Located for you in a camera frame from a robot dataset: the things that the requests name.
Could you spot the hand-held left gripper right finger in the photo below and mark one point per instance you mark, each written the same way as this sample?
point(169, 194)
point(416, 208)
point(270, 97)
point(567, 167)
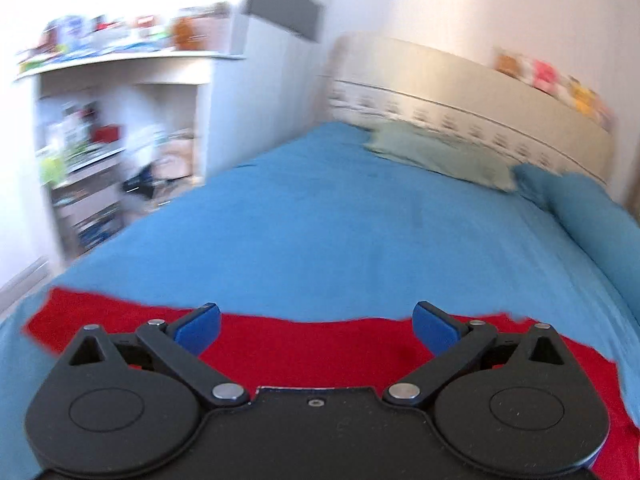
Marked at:
point(434, 329)

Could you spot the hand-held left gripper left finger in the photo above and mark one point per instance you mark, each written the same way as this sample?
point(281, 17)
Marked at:
point(200, 329)

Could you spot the red garment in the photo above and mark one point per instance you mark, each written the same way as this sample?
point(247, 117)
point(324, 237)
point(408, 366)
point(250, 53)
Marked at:
point(310, 350)

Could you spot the bed with blue sheet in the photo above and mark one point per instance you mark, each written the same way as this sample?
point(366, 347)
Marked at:
point(325, 220)

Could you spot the dark blue bag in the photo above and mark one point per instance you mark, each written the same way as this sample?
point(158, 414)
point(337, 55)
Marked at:
point(141, 182)

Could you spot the pale green pillow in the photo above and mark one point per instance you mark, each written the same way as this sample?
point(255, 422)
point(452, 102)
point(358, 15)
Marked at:
point(440, 157)

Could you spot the blue pillow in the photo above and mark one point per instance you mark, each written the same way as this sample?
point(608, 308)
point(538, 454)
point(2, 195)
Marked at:
point(590, 220)

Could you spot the pile of books and boxes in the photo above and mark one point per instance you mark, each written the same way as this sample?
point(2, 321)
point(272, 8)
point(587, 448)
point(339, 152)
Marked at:
point(75, 160)

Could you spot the red box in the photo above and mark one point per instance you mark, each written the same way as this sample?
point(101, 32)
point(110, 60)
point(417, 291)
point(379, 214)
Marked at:
point(106, 133)

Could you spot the beige bed headboard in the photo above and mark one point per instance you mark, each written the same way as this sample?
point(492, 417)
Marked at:
point(450, 85)

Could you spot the white shelf unit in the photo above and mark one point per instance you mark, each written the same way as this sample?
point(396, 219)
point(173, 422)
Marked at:
point(165, 67)

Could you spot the brown plush toy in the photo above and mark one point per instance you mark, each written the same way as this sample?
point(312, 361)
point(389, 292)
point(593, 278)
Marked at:
point(506, 62)

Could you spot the pink plush toy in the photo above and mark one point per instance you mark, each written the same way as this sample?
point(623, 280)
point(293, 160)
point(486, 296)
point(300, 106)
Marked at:
point(545, 76)

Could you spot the yellow plush toy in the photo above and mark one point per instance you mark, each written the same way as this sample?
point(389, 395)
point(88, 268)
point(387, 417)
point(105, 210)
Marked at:
point(584, 96)

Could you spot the orange plush toy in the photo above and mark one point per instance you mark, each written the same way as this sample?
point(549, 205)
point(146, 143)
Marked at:
point(183, 34)

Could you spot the row of colourful shelf items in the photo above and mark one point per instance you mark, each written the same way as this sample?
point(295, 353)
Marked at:
point(95, 37)

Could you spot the grey wall panel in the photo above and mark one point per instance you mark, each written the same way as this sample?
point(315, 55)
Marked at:
point(287, 2)

